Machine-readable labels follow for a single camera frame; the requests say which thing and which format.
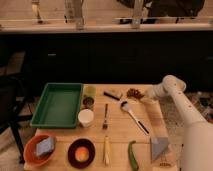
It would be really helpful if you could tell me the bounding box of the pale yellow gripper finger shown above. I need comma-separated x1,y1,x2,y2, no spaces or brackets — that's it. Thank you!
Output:
140,95,151,103

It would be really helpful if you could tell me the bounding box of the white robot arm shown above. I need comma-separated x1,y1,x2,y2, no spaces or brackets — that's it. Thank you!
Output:
143,75,213,171

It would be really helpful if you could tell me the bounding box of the black and tan brush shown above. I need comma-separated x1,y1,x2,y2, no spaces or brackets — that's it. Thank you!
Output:
103,90,123,101

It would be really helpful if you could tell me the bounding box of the grey folded cloth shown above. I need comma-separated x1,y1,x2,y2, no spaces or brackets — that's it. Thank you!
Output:
150,137,169,162

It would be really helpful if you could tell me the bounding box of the pale yellow corn cob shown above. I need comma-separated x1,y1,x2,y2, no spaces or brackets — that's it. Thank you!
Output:
103,136,110,166

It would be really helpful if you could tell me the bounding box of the green chili pepper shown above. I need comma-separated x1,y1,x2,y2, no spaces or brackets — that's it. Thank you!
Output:
128,141,139,171

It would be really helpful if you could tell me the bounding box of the white paper cup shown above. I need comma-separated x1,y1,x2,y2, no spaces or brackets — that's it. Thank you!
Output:
78,109,94,127

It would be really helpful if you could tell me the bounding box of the dark maroon plate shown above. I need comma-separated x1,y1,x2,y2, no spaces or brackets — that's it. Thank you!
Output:
68,139,95,169

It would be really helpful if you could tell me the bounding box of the orange fruit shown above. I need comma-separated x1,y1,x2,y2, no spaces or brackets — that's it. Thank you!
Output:
75,147,89,162

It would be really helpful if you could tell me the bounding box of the green plastic tray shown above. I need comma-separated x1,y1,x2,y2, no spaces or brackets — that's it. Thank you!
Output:
31,83,83,129

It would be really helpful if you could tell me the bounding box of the blue-grey sponge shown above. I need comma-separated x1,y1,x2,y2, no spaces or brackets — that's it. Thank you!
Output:
36,137,55,157

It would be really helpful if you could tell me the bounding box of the orange bowl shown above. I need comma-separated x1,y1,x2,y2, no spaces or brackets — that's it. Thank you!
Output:
24,134,56,167

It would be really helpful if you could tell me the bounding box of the black chair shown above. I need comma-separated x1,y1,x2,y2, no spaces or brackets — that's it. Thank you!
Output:
0,73,32,163

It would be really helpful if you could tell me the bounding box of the white spoon black handle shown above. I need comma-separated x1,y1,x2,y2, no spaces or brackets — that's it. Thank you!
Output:
121,101,149,135

